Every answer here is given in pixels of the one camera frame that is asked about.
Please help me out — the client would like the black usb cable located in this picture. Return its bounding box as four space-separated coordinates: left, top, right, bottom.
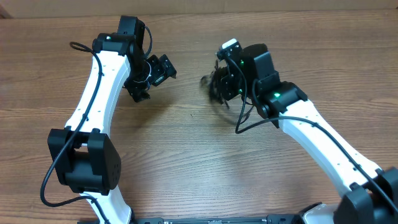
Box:
200 60 231 110

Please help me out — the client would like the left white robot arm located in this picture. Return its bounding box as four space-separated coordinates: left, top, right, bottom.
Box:
47 16 177 223

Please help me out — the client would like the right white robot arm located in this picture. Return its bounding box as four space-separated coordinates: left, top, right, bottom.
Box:
213 39 397 224

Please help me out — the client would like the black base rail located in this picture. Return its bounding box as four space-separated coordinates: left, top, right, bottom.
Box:
77 202 336 224

